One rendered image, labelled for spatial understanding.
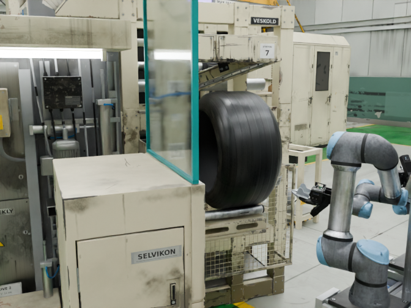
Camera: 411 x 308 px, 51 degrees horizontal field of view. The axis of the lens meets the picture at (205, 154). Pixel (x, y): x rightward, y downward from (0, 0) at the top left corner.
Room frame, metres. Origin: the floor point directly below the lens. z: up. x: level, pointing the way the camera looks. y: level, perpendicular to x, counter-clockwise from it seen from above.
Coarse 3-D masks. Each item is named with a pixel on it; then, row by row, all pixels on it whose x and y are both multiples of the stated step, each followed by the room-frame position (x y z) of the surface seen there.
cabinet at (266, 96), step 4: (256, 92) 6.85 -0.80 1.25; (260, 92) 6.85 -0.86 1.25; (264, 92) 6.85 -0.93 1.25; (268, 92) 6.85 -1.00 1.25; (260, 96) 6.59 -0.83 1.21; (264, 96) 6.66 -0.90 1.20; (268, 96) 6.75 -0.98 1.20; (264, 100) 6.65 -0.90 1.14; (268, 100) 6.72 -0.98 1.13; (268, 104) 6.72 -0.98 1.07
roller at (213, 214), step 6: (216, 210) 2.01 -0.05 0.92; (222, 210) 2.02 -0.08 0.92; (228, 210) 2.03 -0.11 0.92; (234, 210) 2.04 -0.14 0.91; (240, 210) 2.05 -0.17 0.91; (246, 210) 2.06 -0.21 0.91; (252, 210) 2.07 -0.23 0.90; (258, 210) 2.08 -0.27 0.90; (210, 216) 1.98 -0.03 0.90; (216, 216) 1.99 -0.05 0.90; (222, 216) 2.01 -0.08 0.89; (228, 216) 2.02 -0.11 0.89; (234, 216) 2.04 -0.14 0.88
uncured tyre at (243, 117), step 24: (216, 96) 2.09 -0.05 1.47; (240, 96) 2.10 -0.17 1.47; (216, 120) 1.99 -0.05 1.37; (240, 120) 1.95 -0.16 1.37; (264, 120) 1.99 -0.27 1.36; (216, 144) 2.47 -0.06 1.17; (240, 144) 1.90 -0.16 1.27; (264, 144) 1.94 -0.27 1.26; (216, 168) 2.42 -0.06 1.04; (240, 168) 1.89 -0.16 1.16; (264, 168) 1.93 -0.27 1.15; (216, 192) 1.98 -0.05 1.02; (240, 192) 1.94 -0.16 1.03; (264, 192) 2.00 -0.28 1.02
